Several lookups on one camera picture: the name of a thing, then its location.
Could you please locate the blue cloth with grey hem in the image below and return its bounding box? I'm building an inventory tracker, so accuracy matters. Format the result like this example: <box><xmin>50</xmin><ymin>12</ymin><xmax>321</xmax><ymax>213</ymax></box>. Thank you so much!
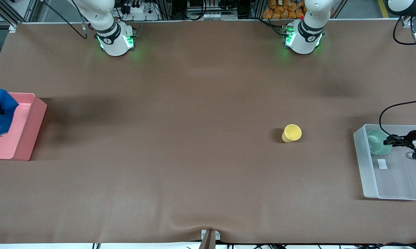
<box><xmin>0</xmin><ymin>89</ymin><xmax>19</xmax><ymax>137</ymax></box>

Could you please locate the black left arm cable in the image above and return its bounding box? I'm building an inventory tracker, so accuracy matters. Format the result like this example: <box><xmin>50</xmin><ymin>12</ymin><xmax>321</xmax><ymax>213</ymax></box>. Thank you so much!
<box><xmin>379</xmin><ymin>16</ymin><xmax>416</xmax><ymax>138</ymax></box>

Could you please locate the clear plastic bin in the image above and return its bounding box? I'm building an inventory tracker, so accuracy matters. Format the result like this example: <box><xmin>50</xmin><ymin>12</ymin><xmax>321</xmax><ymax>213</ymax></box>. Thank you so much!
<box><xmin>353</xmin><ymin>123</ymin><xmax>416</xmax><ymax>202</ymax></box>

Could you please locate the metal table edge clamp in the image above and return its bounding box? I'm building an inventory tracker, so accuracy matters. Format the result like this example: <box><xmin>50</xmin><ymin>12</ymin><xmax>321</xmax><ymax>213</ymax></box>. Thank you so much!
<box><xmin>200</xmin><ymin>229</ymin><xmax>221</xmax><ymax>249</ymax></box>

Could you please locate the white power strip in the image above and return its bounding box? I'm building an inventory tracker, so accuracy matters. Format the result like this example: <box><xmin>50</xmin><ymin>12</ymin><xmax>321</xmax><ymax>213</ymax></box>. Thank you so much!
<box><xmin>119</xmin><ymin>3</ymin><xmax>161</xmax><ymax>21</ymax></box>

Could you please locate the yellow cup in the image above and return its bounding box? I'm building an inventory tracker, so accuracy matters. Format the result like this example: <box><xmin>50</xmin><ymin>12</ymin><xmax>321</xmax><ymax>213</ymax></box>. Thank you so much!
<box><xmin>281</xmin><ymin>124</ymin><xmax>302</xmax><ymax>143</ymax></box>

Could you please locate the mint green bowl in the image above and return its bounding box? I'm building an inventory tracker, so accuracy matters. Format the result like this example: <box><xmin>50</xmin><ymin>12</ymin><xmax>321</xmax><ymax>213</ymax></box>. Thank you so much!
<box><xmin>366</xmin><ymin>129</ymin><xmax>393</xmax><ymax>156</ymax></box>

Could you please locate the pink plastic bin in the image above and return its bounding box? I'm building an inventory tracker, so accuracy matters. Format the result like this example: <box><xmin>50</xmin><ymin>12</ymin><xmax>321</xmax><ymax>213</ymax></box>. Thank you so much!
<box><xmin>0</xmin><ymin>91</ymin><xmax>48</xmax><ymax>162</ymax></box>

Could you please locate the brown table cover mat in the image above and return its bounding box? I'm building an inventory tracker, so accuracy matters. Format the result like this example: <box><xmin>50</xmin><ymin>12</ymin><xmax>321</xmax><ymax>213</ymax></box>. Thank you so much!
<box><xmin>0</xmin><ymin>19</ymin><xmax>416</xmax><ymax>245</ymax></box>

